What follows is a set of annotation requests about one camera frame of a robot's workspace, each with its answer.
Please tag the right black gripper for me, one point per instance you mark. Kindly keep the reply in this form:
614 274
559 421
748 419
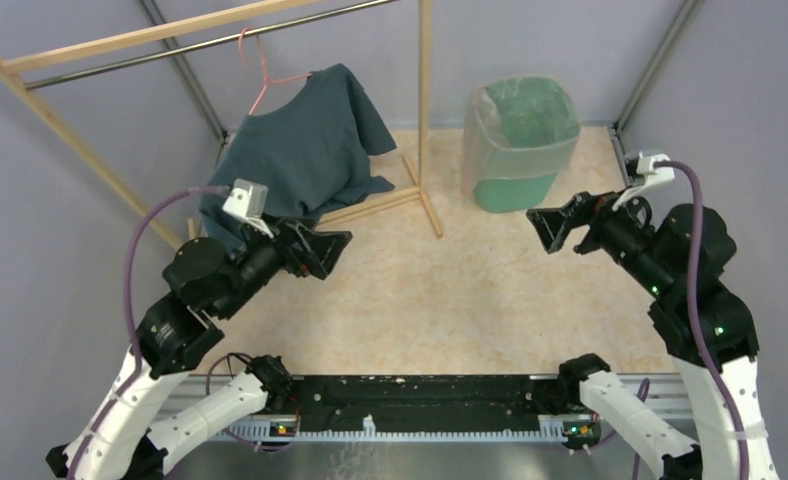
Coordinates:
551 224

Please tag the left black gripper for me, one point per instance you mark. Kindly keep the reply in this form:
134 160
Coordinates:
322 248

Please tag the green plastic trash bin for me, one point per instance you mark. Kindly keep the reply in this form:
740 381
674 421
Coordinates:
513 192

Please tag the pink plastic trash bag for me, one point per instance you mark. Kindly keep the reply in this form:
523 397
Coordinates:
520 132

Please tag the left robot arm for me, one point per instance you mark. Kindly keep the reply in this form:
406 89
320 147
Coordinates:
126 439

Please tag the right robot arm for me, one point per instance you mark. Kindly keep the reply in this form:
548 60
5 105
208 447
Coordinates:
707 330

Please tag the dark teal t-shirt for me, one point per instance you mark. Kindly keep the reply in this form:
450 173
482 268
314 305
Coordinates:
313 153

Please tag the pink clothes hanger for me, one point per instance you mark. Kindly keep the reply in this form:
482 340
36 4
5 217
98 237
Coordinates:
267 79

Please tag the metal hanging rod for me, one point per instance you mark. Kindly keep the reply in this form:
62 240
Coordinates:
179 51

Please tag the wooden clothes rack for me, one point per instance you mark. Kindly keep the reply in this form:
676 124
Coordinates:
139 120

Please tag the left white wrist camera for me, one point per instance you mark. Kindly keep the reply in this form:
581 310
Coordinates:
245 203

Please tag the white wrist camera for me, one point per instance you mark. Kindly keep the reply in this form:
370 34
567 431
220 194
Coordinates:
645 171
245 203

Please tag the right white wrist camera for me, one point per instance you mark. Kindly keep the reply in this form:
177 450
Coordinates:
645 171

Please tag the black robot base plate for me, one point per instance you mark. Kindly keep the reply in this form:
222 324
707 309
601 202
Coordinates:
444 404

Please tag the white toothed cable rail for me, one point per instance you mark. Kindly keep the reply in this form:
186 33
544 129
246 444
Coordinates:
259 430

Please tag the aluminium frame post right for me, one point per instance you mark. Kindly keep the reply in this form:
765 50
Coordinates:
684 14

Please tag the aluminium frame post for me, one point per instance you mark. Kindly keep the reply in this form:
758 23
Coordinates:
684 14
187 76

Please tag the aluminium frame post left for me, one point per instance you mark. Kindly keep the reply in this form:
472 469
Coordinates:
187 76

